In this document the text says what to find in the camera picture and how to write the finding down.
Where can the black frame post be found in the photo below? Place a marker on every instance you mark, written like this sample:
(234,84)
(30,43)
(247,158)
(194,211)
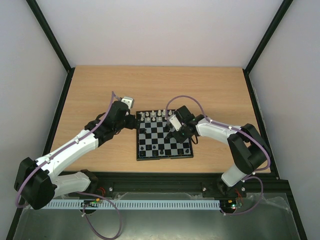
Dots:
(41,19)
(275,22)

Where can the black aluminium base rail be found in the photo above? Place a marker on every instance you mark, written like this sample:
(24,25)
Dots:
(192,183)

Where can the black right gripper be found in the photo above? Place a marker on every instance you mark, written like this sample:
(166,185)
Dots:
(177,132)

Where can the black and grey chessboard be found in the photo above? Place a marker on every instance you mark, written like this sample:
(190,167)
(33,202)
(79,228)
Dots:
(152,136)

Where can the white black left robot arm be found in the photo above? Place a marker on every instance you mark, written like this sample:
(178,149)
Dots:
(39,181)

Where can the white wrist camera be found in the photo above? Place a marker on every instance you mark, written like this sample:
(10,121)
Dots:
(174,122)
(128,101)

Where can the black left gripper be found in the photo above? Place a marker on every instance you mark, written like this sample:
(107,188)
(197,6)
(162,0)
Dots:
(131,125)

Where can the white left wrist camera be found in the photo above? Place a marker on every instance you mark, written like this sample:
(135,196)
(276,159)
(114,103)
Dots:
(128,101)

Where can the grey slotted cable duct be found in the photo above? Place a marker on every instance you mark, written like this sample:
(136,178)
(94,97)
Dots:
(77,204)

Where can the black right frame post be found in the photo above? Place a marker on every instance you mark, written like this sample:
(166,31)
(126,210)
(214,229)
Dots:
(275,22)

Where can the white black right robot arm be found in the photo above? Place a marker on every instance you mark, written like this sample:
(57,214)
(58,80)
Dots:
(248,149)

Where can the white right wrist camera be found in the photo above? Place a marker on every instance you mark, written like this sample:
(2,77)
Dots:
(174,122)

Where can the black left frame post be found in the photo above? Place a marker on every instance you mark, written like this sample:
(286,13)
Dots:
(41,19)

